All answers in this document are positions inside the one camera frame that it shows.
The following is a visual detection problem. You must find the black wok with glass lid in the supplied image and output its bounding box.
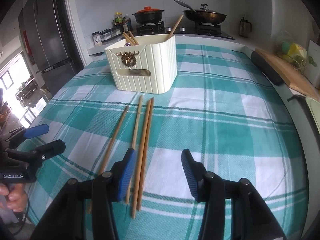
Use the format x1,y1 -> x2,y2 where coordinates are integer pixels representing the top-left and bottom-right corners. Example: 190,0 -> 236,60
182,4 -> 227,23

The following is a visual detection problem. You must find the pale green tray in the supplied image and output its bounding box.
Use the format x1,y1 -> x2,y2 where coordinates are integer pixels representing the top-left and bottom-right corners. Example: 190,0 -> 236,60
305,96 -> 320,133

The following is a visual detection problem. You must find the black gas stove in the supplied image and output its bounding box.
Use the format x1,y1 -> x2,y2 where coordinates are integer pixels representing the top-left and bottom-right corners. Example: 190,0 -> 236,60
135,21 -> 235,40

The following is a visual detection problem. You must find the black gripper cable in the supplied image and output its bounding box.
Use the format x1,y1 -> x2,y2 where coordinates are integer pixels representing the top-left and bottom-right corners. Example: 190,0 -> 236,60
23,200 -> 33,222

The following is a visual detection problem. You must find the wooden chopstick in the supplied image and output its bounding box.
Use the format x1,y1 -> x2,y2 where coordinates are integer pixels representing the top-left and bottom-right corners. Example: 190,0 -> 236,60
131,99 -> 151,219
128,30 -> 140,45
137,97 -> 155,212
88,105 -> 130,214
122,31 -> 134,46
126,95 -> 143,204
168,15 -> 184,40

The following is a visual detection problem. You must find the red wall hanging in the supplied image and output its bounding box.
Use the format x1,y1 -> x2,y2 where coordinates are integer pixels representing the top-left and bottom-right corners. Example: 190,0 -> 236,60
22,30 -> 33,58

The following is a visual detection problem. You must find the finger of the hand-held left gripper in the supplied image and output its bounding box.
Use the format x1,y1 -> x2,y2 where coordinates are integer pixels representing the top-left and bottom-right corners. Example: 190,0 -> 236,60
6,140 -> 66,167
4,124 -> 49,147

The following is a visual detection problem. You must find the white spice jar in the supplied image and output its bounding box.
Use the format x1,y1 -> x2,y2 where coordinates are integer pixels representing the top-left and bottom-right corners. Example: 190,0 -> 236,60
92,31 -> 102,47

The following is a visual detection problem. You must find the wooden cutting board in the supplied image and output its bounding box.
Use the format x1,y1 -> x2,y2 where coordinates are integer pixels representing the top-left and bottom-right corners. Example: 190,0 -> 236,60
255,48 -> 320,102

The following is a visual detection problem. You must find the teal checked tablecloth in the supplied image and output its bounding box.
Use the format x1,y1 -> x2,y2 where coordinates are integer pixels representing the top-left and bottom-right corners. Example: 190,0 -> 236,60
24,44 -> 309,240

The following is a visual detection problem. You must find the cream ribbed utensil holder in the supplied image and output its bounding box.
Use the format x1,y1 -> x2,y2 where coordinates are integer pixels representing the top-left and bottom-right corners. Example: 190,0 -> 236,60
104,34 -> 177,95

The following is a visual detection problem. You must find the steel ladle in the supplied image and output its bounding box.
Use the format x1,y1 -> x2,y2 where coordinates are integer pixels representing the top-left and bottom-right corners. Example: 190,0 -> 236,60
174,0 -> 197,12

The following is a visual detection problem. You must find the black pot with orange lid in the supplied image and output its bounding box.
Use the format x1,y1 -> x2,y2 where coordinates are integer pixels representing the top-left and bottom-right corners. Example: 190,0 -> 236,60
132,6 -> 165,23

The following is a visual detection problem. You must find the grey refrigerator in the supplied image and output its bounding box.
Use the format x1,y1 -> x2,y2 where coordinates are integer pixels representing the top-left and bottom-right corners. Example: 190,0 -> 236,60
17,0 -> 84,90

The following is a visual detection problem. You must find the glass french press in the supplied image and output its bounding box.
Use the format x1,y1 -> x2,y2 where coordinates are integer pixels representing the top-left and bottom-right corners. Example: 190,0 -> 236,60
239,17 -> 252,38

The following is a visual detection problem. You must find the person's left hand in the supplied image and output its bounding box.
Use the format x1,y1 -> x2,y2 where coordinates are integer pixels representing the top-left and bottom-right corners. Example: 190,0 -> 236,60
0,184 -> 27,212

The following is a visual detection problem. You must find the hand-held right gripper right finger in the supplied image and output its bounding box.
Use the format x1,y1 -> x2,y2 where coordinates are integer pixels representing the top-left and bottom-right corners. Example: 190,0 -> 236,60
181,149 -> 287,240

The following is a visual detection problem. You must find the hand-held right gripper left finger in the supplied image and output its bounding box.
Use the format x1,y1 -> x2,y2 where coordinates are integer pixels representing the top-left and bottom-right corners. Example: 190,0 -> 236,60
30,148 -> 137,240

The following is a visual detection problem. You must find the plastic bag with yellow contents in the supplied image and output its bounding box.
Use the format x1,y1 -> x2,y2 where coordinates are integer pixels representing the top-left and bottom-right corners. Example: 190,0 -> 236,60
276,31 -> 315,67

